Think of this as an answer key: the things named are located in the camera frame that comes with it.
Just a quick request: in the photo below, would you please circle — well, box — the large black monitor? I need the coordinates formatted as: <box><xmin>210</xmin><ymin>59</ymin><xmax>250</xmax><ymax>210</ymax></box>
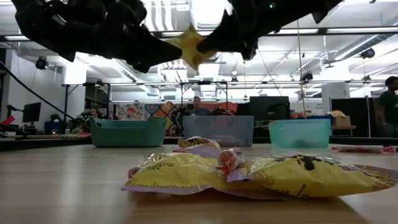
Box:
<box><xmin>249</xmin><ymin>96</ymin><xmax>291</xmax><ymax>122</ymax></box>

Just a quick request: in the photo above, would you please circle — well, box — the hanging beige rope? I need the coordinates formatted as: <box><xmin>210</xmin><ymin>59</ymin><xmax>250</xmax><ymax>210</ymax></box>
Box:
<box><xmin>297</xmin><ymin>20</ymin><xmax>307</xmax><ymax>121</ymax></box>

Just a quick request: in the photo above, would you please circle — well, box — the dark teal plastic bin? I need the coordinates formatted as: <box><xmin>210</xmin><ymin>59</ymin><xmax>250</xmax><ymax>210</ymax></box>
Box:
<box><xmin>89</xmin><ymin>116</ymin><xmax>167</xmax><ymax>148</ymax></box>

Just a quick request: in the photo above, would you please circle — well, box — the colourful patterned quilt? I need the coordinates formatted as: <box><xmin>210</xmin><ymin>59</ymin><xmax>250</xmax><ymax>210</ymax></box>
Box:
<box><xmin>114</xmin><ymin>101</ymin><xmax>189</xmax><ymax>136</ymax></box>

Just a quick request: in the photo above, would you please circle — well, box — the blue storage box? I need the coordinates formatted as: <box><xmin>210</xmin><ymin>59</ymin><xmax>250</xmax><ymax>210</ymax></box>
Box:
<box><xmin>44</xmin><ymin>121</ymin><xmax>65</xmax><ymax>131</ymax></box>

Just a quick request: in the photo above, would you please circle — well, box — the pink candy roll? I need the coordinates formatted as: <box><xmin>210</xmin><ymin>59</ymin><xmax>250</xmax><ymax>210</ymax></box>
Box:
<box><xmin>216</xmin><ymin>146</ymin><xmax>244</xmax><ymax>175</ymax></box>
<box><xmin>330</xmin><ymin>144</ymin><xmax>386</xmax><ymax>154</ymax></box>

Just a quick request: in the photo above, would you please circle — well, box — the grey translucent plastic bin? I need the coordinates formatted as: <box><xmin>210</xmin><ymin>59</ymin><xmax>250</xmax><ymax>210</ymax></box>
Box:
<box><xmin>182</xmin><ymin>115</ymin><xmax>255</xmax><ymax>147</ymax></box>

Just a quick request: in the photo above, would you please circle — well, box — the orange cloth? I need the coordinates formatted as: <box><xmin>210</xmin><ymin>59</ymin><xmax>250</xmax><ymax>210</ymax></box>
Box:
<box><xmin>194</xmin><ymin>101</ymin><xmax>239</xmax><ymax>116</ymax></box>

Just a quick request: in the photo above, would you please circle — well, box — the black aluminium rig frame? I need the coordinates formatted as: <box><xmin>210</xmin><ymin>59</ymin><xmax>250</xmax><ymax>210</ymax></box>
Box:
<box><xmin>0</xmin><ymin>26</ymin><xmax>398</xmax><ymax>152</ymax></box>

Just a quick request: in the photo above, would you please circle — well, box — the black workstation frame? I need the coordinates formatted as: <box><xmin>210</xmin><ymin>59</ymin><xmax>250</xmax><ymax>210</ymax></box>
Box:
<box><xmin>62</xmin><ymin>79</ymin><xmax>398</xmax><ymax>121</ymax></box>

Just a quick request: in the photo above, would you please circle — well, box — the black ceiling spotlight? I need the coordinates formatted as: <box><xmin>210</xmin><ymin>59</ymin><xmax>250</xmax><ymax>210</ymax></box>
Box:
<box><xmin>360</xmin><ymin>47</ymin><xmax>376</xmax><ymax>60</ymax></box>
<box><xmin>35</xmin><ymin>55</ymin><xmax>49</xmax><ymax>70</ymax></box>

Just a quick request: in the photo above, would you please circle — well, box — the yellow Sour Patch bag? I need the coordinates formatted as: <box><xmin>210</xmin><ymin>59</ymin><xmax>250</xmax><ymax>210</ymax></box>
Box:
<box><xmin>173</xmin><ymin>136</ymin><xmax>223</xmax><ymax>159</ymax></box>
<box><xmin>226</xmin><ymin>152</ymin><xmax>398</xmax><ymax>199</ymax></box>
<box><xmin>121</xmin><ymin>151</ymin><xmax>249</xmax><ymax>196</ymax></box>
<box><xmin>164</xmin><ymin>24</ymin><xmax>219</xmax><ymax>72</ymax></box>

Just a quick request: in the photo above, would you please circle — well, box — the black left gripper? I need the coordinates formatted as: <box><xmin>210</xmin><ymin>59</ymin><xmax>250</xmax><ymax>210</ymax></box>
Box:
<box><xmin>12</xmin><ymin>0</ymin><xmax>183</xmax><ymax>74</ymax></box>

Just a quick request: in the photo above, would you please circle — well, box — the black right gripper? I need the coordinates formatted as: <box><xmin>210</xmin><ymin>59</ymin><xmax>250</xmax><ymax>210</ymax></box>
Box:
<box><xmin>197</xmin><ymin>0</ymin><xmax>280</xmax><ymax>62</ymax></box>

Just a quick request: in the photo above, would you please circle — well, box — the person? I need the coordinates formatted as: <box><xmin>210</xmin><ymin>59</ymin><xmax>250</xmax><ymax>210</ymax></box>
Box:
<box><xmin>377</xmin><ymin>75</ymin><xmax>398</xmax><ymax>138</ymax></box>
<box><xmin>188</xmin><ymin>95</ymin><xmax>213</xmax><ymax>117</ymax></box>

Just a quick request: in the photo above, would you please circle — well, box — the black partition panel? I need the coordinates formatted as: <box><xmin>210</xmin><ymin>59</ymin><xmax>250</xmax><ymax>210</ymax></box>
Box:
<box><xmin>330</xmin><ymin>97</ymin><xmax>371</xmax><ymax>138</ymax></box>

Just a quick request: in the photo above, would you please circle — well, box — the light turquoise plastic bin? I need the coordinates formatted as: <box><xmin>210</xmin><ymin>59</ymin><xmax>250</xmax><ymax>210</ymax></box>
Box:
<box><xmin>268</xmin><ymin>118</ymin><xmax>332</xmax><ymax>149</ymax></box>

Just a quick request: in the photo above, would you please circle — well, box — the small black monitor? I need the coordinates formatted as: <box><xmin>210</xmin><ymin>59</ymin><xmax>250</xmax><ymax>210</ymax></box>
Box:
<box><xmin>22</xmin><ymin>101</ymin><xmax>42</xmax><ymax>123</ymax></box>

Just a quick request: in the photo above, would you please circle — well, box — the cardboard box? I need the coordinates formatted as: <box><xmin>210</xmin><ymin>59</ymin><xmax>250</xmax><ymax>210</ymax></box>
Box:
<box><xmin>331</xmin><ymin>110</ymin><xmax>352</xmax><ymax>127</ymax></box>

